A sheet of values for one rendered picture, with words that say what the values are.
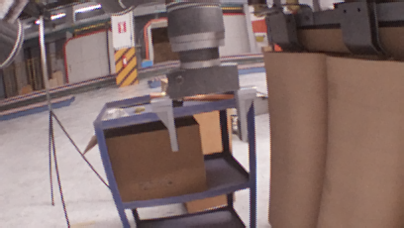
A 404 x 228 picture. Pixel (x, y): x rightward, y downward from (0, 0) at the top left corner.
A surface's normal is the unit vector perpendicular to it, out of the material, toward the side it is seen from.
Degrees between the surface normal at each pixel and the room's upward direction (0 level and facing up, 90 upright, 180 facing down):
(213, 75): 90
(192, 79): 90
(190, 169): 90
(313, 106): 90
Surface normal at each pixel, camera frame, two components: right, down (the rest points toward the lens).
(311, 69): -0.33, 0.26
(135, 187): 0.19, 0.21
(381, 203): -0.59, 0.25
